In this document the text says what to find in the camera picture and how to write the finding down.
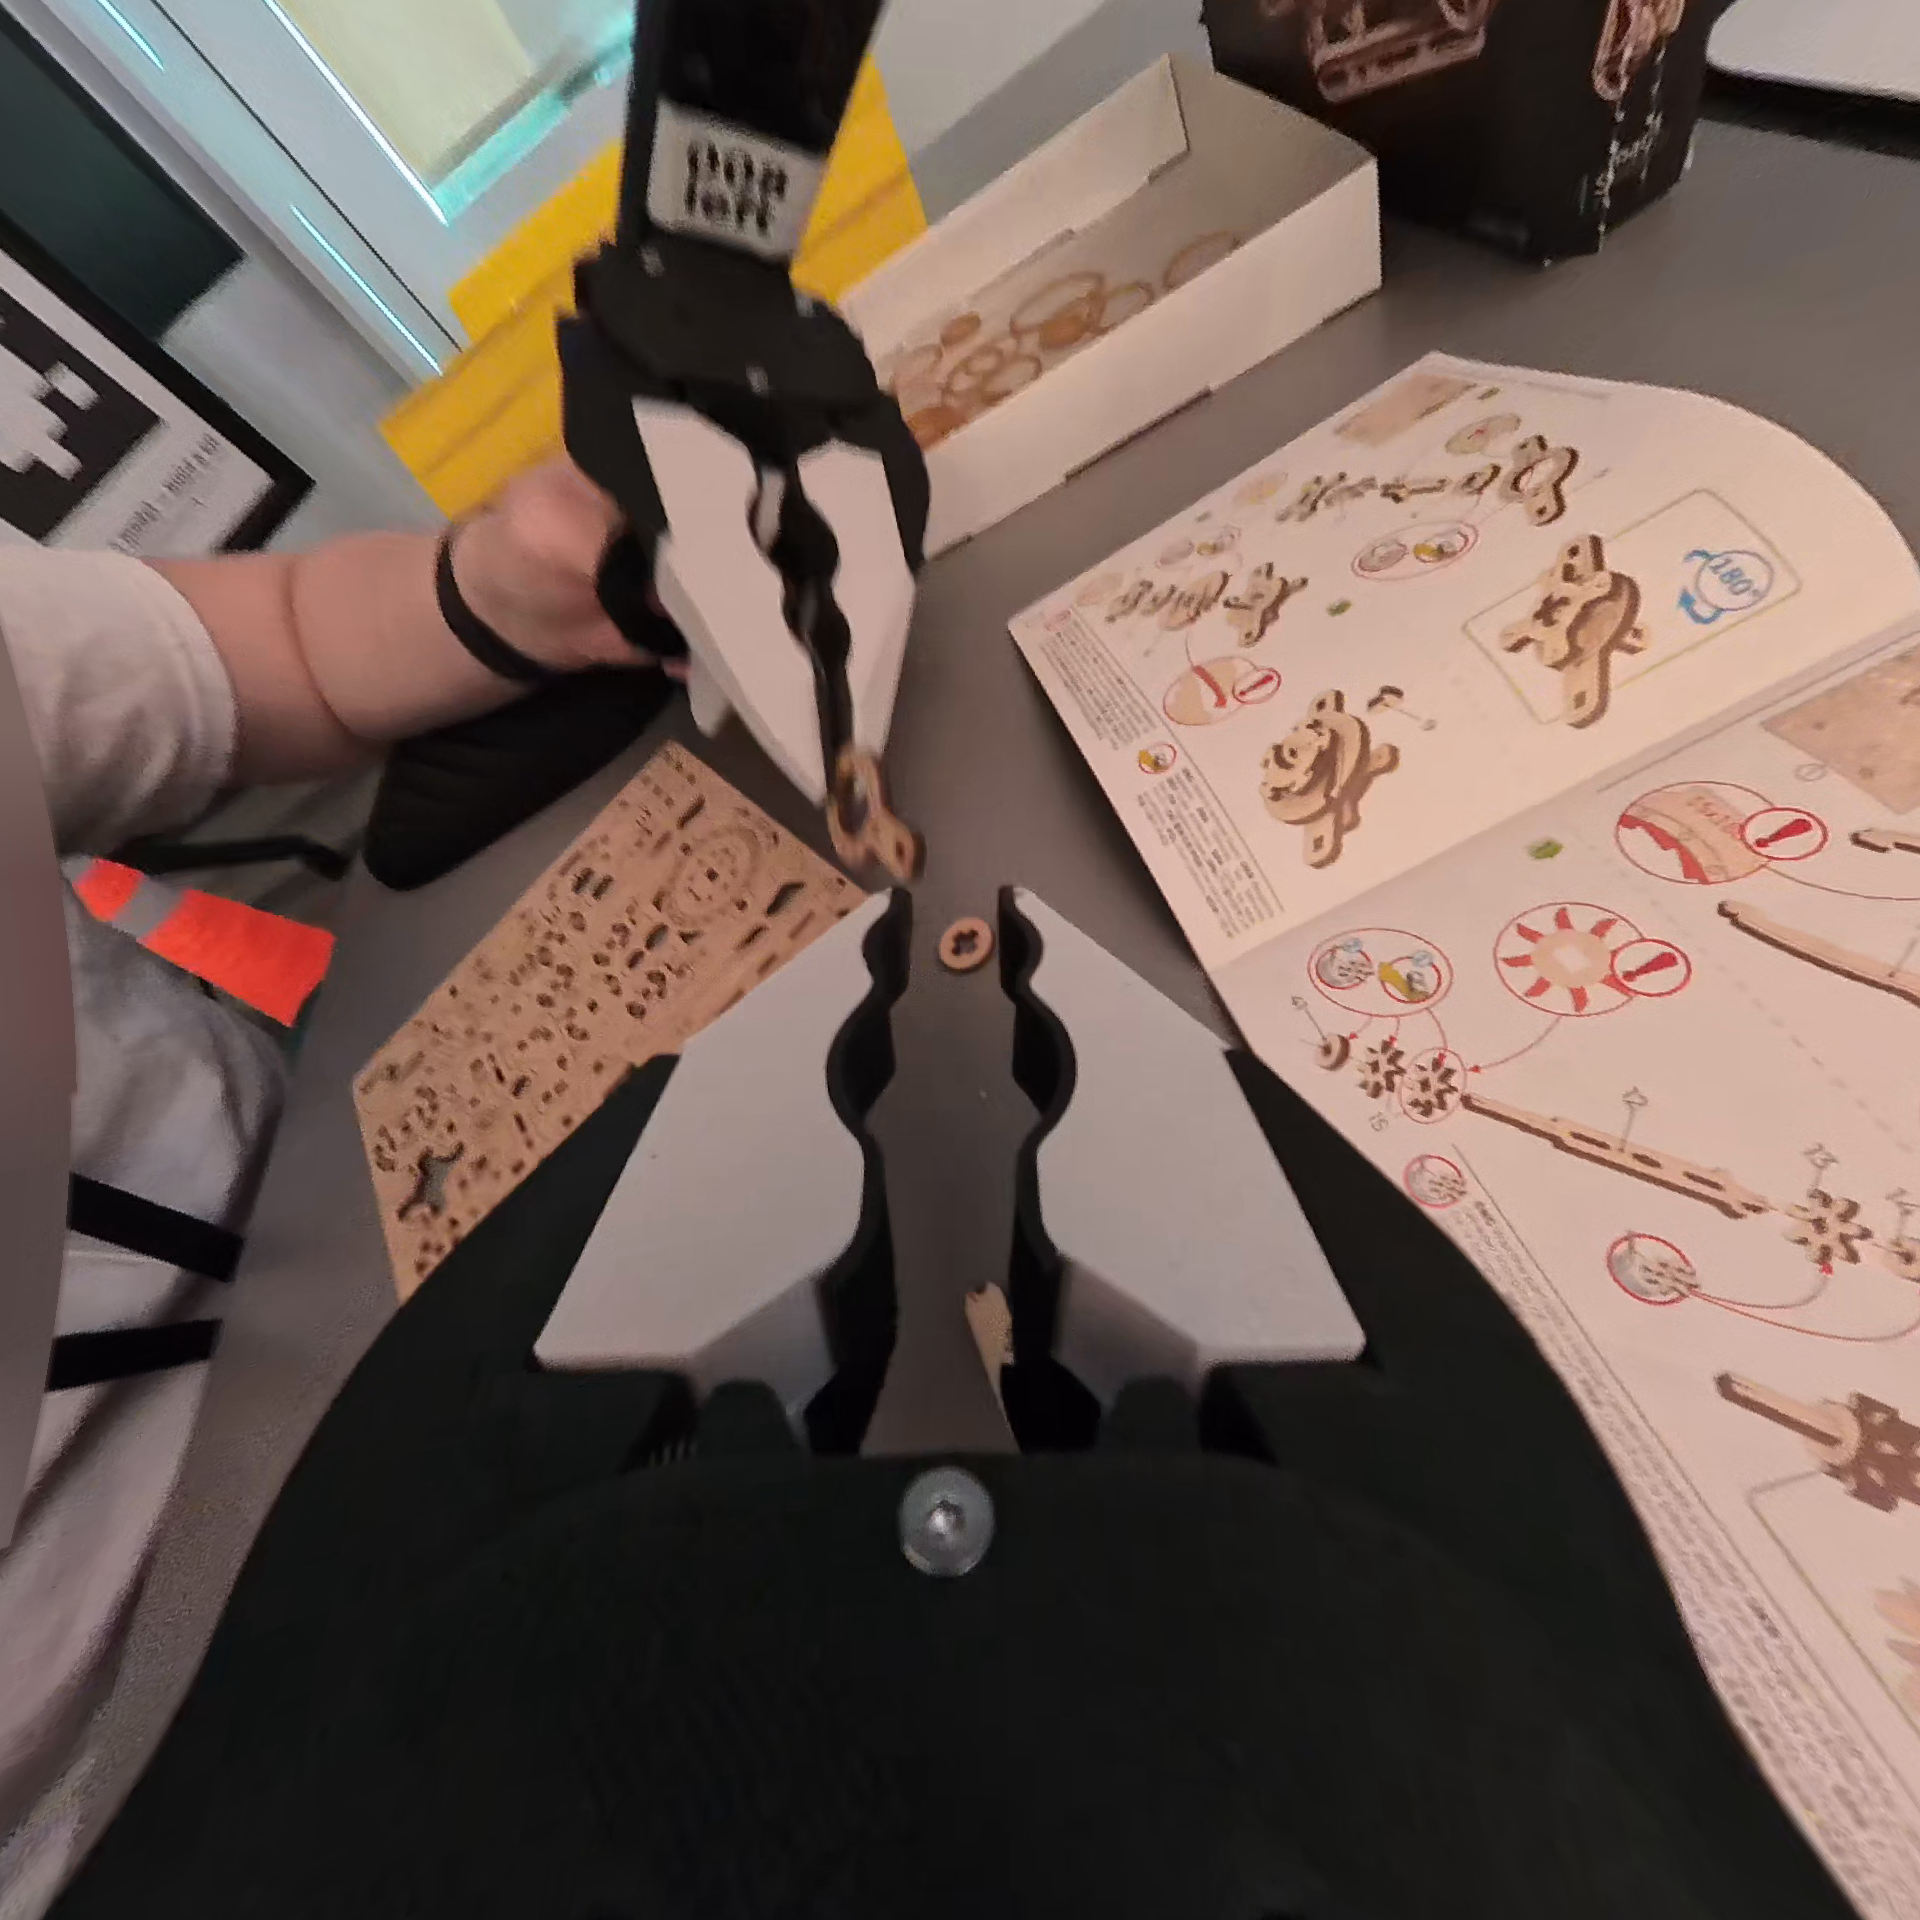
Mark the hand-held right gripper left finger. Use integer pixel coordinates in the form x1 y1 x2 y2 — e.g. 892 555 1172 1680
534 884 916 1456

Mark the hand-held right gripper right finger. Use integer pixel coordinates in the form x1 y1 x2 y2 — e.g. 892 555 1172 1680
998 884 1369 1456

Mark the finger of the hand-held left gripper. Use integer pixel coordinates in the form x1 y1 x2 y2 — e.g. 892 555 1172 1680
633 398 860 812
779 435 921 758

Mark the wooden link part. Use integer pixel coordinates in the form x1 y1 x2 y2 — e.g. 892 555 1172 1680
825 742 929 886

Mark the person's left forearm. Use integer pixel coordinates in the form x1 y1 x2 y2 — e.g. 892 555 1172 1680
0 532 505 857

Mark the laser-cut wooden parts sheet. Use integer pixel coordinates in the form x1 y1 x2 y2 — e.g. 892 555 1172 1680
351 738 880 1305

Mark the person's left hand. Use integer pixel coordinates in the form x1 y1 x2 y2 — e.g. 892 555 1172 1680
458 458 692 682

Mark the yellow plastic bin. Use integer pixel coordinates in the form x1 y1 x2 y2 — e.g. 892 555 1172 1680
375 52 923 520

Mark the black elastic wristband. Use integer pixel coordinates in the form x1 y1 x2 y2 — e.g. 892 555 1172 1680
433 516 548 688

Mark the white cardboard box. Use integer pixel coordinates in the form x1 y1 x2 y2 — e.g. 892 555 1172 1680
831 52 1386 561

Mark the paper instruction booklet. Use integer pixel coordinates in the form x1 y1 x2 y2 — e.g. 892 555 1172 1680
1007 350 1920 1920

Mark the person's white shirt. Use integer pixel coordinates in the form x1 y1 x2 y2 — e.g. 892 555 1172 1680
0 838 295 1920

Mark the framed black-white marker sign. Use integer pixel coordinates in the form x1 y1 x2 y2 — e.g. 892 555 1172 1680
0 217 321 561

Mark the black monitor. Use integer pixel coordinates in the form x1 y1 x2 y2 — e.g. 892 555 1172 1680
0 8 249 308

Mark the black printed kit box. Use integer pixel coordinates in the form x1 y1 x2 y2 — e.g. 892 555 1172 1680
1201 0 1715 270

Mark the white flat panel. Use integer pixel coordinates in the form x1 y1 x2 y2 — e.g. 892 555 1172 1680
1711 0 1920 108

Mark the pile of wooden ring parts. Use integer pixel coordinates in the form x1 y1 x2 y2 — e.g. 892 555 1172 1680
884 224 1249 452

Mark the orange grey reflective strap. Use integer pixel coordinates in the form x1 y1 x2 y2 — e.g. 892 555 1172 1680
67 852 339 1030

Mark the black harness strap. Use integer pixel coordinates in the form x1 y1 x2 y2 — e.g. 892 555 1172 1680
47 1316 224 1393
65 1176 248 1284

